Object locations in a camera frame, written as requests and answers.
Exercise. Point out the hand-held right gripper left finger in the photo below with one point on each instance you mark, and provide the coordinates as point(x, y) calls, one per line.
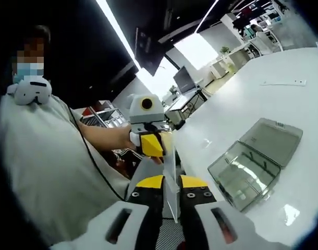
point(146, 205)

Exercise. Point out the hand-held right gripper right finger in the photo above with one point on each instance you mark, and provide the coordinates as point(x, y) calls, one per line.
point(198, 216)

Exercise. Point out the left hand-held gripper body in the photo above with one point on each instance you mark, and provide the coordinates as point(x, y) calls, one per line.
point(146, 114)

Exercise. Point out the clear plastic divider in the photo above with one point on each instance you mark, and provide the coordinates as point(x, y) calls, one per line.
point(172, 187)

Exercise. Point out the grey transparent guide fixture box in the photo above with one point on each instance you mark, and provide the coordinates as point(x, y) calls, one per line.
point(255, 161)

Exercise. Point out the person's left hand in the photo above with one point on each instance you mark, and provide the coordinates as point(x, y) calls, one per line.
point(122, 140)

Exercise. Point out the grey mesh office chair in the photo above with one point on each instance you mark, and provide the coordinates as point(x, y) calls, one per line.
point(172, 235)

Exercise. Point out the metal shelf rack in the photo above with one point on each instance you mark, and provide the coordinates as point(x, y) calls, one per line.
point(104, 117)

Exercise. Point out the black desk monitor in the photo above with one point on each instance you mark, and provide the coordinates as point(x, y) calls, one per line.
point(184, 79)

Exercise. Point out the black hanging screen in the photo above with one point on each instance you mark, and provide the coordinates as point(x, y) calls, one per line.
point(149, 50)

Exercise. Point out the yellow-green waste bin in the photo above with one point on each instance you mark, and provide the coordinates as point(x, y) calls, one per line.
point(231, 67)

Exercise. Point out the green potted plant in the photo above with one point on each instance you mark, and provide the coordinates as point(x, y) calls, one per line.
point(224, 50)

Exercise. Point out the white worn device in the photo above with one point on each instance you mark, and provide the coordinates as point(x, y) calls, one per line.
point(28, 92)

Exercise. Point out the blue face mask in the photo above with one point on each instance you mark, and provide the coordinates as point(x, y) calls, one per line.
point(21, 78)

